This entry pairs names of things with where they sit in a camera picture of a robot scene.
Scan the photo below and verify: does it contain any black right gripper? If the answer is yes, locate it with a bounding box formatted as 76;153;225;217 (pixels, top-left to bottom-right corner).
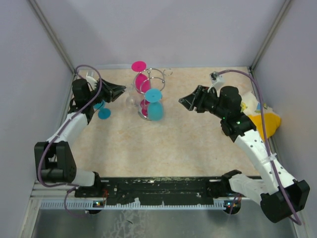
179;85;227;119

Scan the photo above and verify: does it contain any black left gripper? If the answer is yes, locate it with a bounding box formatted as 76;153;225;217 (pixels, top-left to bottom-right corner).
87;77;126;106

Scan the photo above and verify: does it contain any clear wine glass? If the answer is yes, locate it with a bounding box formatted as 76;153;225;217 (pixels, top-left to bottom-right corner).
125;84;138;109

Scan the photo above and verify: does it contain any blue wine glass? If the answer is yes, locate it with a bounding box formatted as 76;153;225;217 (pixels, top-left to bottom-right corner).
145;88;164;121
94;100;111;119

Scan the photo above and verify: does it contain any blue wine glass front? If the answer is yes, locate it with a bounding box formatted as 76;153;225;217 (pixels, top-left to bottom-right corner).
145;88;164;121

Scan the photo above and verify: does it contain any dinosaur print yellow cloth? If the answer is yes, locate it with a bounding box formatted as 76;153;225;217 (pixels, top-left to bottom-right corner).
241;91;282;142

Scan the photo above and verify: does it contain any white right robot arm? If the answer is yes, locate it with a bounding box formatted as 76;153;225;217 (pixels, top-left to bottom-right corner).
179;85;310;223

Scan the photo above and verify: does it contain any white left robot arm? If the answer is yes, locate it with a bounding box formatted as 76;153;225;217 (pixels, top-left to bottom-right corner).
34;78;126;197

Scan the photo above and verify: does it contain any pink plastic wine glass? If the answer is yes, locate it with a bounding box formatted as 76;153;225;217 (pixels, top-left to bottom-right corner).
131;60;151;120

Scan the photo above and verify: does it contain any chrome wine glass rack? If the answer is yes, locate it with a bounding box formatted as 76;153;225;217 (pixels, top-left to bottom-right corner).
133;66;173;121

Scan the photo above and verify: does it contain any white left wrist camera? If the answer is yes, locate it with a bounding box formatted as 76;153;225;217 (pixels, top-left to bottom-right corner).
86;70;97;87

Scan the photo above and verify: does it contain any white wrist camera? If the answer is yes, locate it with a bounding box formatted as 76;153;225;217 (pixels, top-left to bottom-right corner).
208;71;225;91
86;70;97;87

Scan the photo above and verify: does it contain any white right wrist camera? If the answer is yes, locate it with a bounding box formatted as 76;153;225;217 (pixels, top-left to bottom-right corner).
208;71;225;91

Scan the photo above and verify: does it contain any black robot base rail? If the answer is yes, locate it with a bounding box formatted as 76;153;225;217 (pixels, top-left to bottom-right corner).
32;176;251;214

